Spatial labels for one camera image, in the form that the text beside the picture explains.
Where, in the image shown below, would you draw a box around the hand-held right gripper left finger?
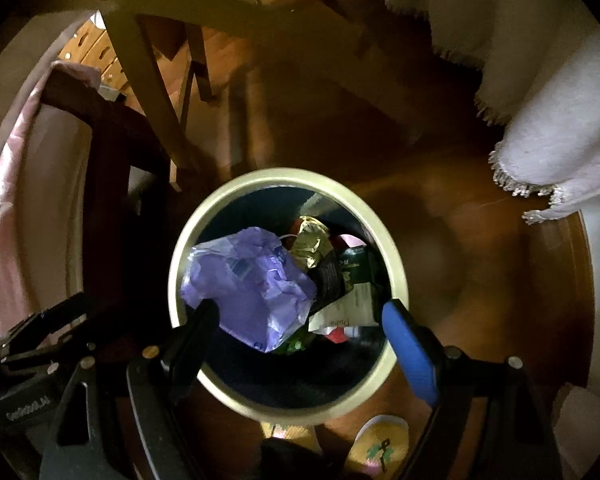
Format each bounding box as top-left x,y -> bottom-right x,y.
40,299 -> 221,480

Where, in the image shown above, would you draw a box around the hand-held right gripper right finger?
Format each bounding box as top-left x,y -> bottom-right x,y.
381,299 -> 563,480

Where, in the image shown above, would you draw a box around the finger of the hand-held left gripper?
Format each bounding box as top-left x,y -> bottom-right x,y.
0,341 -> 99,377
0,292 -> 89,350

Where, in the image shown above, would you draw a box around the white printed paper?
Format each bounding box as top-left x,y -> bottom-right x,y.
307,285 -> 377,337

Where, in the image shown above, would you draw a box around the purple plastic bag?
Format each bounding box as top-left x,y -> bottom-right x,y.
180,226 -> 319,354

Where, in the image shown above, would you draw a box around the cream rimmed dark bin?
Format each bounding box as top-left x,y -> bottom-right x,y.
167,167 -> 410,423

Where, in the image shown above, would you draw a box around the gold foil wrapper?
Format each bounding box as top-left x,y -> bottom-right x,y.
290,216 -> 334,272

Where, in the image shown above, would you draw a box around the pink blanket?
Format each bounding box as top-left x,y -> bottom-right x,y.
0,60 -> 104,347

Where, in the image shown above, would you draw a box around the person's black trouser legs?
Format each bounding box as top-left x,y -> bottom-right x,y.
260,437 -> 352,480

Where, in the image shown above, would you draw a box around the pale pink cloth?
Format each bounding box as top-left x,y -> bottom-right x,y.
552,382 -> 600,462

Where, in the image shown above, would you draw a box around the wooden table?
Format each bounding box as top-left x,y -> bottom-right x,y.
25,0 -> 417,197

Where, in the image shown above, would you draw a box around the wooden sideboard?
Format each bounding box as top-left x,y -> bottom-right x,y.
57,20 -> 134,99

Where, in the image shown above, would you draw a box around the white fringed curtain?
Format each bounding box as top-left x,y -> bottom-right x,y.
327,0 -> 600,226

